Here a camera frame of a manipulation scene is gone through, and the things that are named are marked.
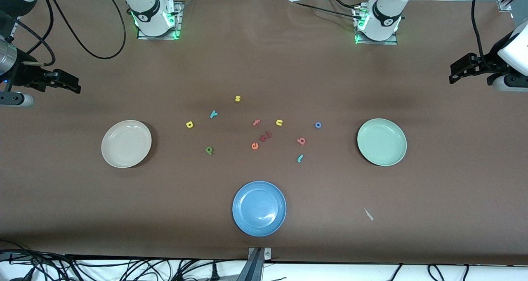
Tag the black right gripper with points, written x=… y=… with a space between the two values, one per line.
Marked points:
x=25 y=75

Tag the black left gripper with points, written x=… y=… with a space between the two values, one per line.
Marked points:
x=485 y=64

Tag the teal letter y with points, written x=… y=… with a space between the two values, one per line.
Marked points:
x=213 y=114

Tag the green letter p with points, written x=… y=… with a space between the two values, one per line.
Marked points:
x=210 y=152

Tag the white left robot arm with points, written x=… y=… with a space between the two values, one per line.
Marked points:
x=383 y=17

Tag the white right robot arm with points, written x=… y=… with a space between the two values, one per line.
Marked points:
x=148 y=8

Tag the beige brown plate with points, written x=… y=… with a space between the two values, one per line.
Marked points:
x=126 y=144

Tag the green plate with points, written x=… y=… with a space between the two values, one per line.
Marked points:
x=381 y=142

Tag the white paper scrap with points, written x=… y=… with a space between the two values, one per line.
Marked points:
x=368 y=215

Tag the brown table cover sheet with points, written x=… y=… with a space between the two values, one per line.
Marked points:
x=264 y=66

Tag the blue plate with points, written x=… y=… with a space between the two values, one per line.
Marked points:
x=259 y=208

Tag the black power plug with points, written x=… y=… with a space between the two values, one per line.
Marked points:
x=214 y=272

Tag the aluminium table edge rail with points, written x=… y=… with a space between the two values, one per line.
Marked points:
x=15 y=29

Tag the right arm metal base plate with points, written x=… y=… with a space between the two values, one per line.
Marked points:
x=156 y=38

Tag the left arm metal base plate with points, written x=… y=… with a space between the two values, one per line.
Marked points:
x=365 y=42

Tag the dark aluminium post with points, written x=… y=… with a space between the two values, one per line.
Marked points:
x=251 y=268

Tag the metal bracket plate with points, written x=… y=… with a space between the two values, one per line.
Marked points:
x=267 y=254

